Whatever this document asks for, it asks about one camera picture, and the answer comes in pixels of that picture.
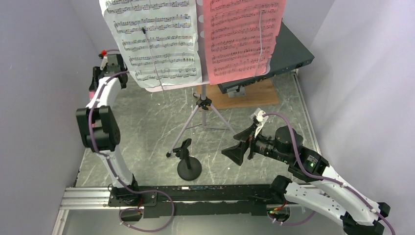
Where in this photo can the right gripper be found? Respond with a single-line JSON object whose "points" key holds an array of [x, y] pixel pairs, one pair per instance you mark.
{"points": [[235, 152]]}

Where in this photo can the black microphone desk stand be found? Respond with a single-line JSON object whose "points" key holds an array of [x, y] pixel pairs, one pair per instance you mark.
{"points": [[189, 168]]}

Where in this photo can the pink sheet music page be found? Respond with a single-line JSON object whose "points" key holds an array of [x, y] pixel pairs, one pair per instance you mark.
{"points": [[243, 39]]}

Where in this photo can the white sheet music page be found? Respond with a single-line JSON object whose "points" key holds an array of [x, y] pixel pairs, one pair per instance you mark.
{"points": [[158, 40]]}

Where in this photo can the lilac perforated music stand desk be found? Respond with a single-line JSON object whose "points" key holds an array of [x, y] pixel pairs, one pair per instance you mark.
{"points": [[201, 45]]}

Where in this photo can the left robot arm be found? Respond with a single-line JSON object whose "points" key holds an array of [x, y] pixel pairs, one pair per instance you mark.
{"points": [[98, 127]]}

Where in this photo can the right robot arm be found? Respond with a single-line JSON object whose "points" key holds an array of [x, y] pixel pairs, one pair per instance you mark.
{"points": [[338, 201]]}

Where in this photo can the wooden board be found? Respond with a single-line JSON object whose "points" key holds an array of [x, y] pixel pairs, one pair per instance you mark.
{"points": [[262, 93]]}

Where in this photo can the dark teal rack unit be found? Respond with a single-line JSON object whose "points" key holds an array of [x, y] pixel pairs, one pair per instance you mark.
{"points": [[289, 54]]}

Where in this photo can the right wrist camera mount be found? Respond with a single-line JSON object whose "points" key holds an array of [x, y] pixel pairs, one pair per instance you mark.
{"points": [[259, 118]]}

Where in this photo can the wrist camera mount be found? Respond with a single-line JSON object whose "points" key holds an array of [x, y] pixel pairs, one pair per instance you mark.
{"points": [[259, 118], [103, 55]]}

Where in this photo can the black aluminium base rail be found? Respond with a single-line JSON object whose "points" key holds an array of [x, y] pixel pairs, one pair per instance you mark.
{"points": [[255, 200]]}

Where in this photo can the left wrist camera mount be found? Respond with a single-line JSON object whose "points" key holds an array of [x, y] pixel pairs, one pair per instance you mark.
{"points": [[103, 55]]}

